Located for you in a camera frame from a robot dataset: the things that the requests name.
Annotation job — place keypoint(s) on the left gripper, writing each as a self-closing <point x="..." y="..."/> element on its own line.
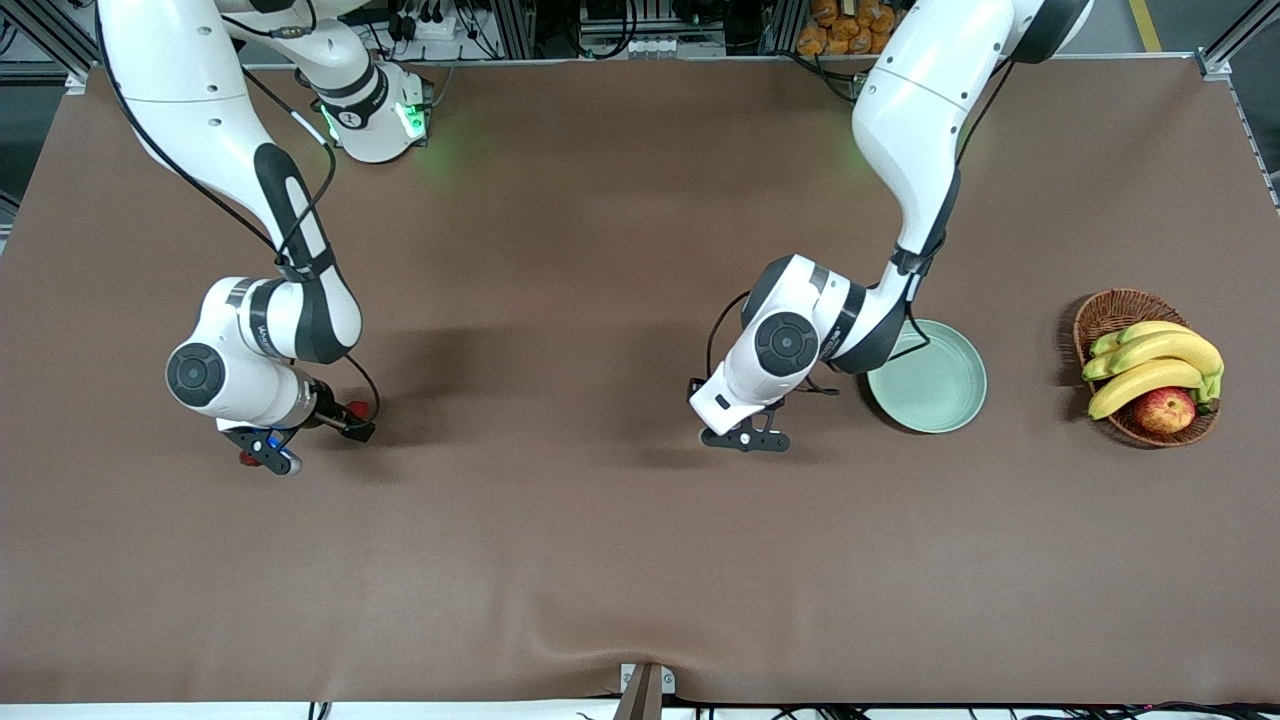
<point x="692" y="384"/>

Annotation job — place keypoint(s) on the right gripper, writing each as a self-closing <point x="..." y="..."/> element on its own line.
<point x="328" y="413"/>

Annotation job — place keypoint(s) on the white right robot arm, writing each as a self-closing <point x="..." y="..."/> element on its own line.
<point x="190" y="90"/>

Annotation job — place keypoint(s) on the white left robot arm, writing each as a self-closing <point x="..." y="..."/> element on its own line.
<point x="920" y="100"/>

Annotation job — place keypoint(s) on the light green round plate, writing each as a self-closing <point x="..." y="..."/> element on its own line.
<point x="940" y="390"/>

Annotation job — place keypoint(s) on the brown table cloth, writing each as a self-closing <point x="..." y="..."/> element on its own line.
<point x="560" y="250"/>

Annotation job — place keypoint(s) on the white connector block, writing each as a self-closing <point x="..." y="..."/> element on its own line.
<point x="660" y="47"/>

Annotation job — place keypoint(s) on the bag of orange bread rolls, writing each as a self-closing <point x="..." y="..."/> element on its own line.
<point x="840" y="30"/>

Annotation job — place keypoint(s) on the white power strip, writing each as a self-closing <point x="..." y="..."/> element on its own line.
<point x="430" y="25"/>

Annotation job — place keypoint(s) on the brown wicker basket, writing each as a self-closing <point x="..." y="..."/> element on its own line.
<point x="1120" y="310"/>

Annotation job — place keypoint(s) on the yellow banana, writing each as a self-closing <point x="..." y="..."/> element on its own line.
<point x="1140" y="382"/>
<point x="1150" y="329"/>
<point x="1170" y="348"/>

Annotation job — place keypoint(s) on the red yellow apple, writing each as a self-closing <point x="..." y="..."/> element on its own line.
<point x="1163" y="412"/>

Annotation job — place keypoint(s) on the grey metal post bracket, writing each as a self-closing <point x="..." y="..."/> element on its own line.
<point x="645" y="695"/>

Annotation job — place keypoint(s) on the aluminium frame post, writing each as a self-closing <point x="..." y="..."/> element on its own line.
<point x="515" y="25"/>
<point x="780" y="25"/>

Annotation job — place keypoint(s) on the silver corner bracket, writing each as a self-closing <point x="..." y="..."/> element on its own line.
<point x="76" y="82"/>
<point x="1215" y="68"/>

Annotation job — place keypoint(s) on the aluminium frame strut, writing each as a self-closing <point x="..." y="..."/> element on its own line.
<point x="1235" y="30"/>
<point x="55" y="35"/>

